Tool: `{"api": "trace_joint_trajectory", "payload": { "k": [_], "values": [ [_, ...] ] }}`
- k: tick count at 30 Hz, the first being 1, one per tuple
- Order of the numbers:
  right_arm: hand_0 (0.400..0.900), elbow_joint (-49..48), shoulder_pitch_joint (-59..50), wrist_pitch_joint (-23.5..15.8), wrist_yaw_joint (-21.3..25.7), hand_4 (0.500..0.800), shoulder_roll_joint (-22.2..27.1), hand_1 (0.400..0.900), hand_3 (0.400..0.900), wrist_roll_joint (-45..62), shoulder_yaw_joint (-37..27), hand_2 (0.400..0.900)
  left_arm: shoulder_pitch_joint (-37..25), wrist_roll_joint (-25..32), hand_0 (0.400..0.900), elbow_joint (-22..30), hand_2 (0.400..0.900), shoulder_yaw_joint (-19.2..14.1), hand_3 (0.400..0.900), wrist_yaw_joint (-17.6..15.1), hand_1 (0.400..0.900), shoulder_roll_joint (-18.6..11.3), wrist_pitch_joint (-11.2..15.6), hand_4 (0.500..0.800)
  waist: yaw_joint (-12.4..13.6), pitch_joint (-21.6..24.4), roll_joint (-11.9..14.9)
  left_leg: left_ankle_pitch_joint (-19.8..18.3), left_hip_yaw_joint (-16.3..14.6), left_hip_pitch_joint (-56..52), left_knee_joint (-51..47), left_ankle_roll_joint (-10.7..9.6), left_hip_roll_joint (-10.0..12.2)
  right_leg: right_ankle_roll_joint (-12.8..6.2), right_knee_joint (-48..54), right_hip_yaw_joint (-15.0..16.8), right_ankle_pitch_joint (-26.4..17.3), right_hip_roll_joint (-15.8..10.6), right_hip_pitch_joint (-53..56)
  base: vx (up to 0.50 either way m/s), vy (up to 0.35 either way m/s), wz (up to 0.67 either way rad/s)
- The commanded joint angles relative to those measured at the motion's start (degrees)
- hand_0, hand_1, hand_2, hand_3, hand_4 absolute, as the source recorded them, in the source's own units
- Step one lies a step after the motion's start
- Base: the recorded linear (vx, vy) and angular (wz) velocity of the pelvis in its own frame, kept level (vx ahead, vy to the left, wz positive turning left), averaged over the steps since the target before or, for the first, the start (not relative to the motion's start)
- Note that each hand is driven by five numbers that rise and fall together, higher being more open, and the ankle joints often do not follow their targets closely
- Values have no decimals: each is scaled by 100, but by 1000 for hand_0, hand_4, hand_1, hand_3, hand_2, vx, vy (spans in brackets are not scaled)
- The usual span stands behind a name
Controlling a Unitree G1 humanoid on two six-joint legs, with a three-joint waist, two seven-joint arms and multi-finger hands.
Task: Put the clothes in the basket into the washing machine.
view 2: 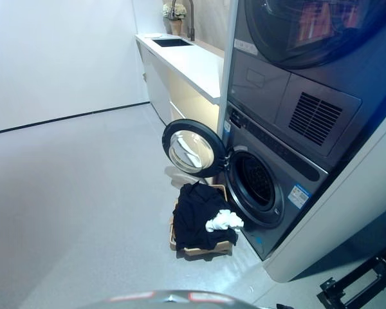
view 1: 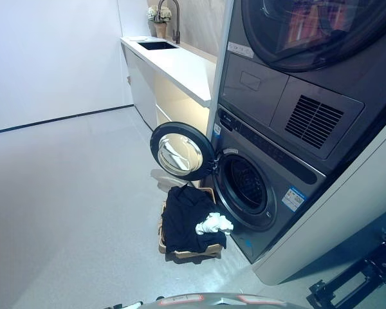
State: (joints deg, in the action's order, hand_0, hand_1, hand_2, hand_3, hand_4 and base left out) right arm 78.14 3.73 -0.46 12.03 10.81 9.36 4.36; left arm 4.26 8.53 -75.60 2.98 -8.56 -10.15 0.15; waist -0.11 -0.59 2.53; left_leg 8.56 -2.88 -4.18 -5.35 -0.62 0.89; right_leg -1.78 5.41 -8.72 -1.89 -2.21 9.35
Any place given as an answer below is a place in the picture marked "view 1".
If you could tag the white garment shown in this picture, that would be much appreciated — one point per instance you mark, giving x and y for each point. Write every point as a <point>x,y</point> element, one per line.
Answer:
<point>209,224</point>

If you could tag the woven wicker laundry basket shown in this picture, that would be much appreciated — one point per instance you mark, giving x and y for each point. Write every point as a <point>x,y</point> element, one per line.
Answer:
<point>196,253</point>

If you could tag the grey front-load washing machine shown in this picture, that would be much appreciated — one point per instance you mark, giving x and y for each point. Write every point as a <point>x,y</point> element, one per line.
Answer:
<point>267,238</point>

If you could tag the round black washer door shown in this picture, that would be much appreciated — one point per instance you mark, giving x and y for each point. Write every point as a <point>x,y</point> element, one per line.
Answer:
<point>177,154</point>

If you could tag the small blue sticker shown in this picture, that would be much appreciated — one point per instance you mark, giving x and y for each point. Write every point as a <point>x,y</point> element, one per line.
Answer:
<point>216,131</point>

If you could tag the black garment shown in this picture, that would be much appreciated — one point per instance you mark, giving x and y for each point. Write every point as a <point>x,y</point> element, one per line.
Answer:
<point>183,219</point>

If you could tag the white counter cabinet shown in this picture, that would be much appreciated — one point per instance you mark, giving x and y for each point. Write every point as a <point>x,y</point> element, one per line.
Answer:
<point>180,67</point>

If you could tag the grey stacked dryer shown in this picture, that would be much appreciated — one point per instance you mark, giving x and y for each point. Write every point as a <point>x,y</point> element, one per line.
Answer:
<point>260,80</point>

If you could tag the white blue energy label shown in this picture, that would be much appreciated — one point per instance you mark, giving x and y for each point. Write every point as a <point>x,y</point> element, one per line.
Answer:
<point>293,200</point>

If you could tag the black sink basin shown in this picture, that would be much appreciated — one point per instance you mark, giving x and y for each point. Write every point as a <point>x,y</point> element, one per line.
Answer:
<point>157,45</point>

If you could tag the dark metal faucet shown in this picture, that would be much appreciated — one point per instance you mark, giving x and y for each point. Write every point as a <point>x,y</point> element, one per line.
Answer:
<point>176,33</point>

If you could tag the potted white flower plant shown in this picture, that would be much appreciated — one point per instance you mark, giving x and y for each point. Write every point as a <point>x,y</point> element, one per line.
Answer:
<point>159,19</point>

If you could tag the grey robot torso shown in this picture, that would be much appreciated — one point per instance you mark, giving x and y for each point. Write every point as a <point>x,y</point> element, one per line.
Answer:
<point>212,301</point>

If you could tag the black metal stand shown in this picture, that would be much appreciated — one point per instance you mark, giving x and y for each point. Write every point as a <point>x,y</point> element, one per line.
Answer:
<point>363,270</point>

